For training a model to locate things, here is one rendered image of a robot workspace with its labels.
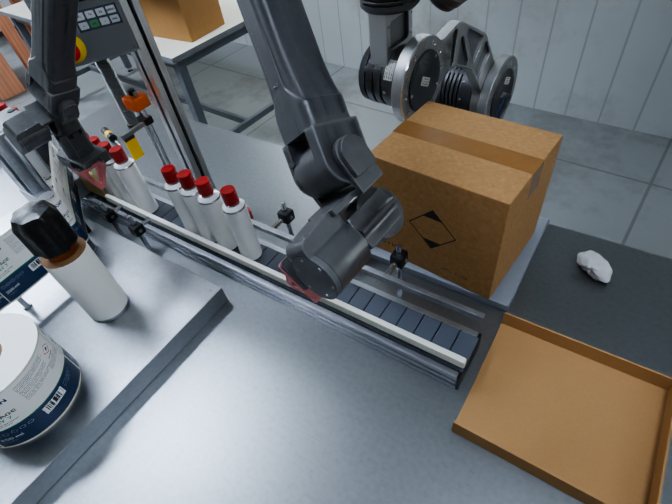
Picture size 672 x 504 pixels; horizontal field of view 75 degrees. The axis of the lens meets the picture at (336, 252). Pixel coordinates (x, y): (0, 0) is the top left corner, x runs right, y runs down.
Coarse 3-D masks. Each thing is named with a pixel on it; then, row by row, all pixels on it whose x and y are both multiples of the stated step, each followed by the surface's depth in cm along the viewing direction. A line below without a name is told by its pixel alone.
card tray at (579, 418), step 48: (528, 336) 88; (480, 384) 82; (528, 384) 81; (576, 384) 80; (624, 384) 79; (480, 432) 76; (528, 432) 75; (576, 432) 75; (624, 432) 74; (576, 480) 70; (624, 480) 69
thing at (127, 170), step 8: (112, 152) 108; (120, 152) 108; (120, 160) 109; (128, 160) 111; (120, 168) 110; (128, 168) 111; (136, 168) 113; (120, 176) 112; (128, 176) 112; (136, 176) 113; (128, 184) 114; (136, 184) 114; (144, 184) 117; (136, 192) 116; (144, 192) 117; (136, 200) 118; (144, 200) 118; (152, 200) 120; (144, 208) 120; (152, 208) 121
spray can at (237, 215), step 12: (228, 192) 91; (228, 204) 93; (240, 204) 94; (228, 216) 94; (240, 216) 94; (240, 228) 97; (252, 228) 99; (240, 240) 99; (252, 240) 101; (240, 252) 103; (252, 252) 103
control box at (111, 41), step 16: (96, 0) 88; (112, 0) 89; (96, 32) 91; (112, 32) 92; (128, 32) 93; (80, 48) 92; (96, 48) 93; (112, 48) 94; (128, 48) 95; (80, 64) 94
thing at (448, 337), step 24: (168, 216) 121; (240, 264) 105; (264, 264) 104; (288, 288) 98; (360, 288) 95; (336, 312) 92; (384, 312) 90; (408, 312) 90; (384, 336) 88; (432, 336) 85; (456, 336) 85
